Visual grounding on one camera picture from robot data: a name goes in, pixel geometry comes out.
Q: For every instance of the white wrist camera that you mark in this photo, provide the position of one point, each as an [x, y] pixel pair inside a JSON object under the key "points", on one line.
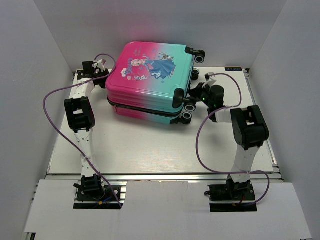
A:
{"points": [[99, 65], [209, 80]]}

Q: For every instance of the pink hard-shell suitcase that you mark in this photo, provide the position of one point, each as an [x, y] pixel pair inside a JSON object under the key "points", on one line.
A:
{"points": [[151, 82]]}

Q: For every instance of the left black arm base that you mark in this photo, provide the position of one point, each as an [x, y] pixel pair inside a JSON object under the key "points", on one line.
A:
{"points": [[93, 194]]}

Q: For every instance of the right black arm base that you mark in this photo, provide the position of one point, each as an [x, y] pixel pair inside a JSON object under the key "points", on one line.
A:
{"points": [[231, 197]]}

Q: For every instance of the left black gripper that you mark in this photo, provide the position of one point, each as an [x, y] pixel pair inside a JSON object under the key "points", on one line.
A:
{"points": [[106, 72]]}

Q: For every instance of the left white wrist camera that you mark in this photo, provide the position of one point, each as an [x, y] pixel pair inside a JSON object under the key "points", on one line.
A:
{"points": [[99, 65]]}

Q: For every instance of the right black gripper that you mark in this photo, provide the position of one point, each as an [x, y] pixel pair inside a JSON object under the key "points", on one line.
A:
{"points": [[196, 92]]}

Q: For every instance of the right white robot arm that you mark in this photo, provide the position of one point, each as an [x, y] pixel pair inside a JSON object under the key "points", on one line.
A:
{"points": [[249, 128]]}

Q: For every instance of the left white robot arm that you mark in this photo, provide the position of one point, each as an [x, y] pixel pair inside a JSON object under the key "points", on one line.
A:
{"points": [[81, 118]]}

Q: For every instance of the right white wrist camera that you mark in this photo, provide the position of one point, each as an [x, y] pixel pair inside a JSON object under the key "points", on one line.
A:
{"points": [[209, 80]]}

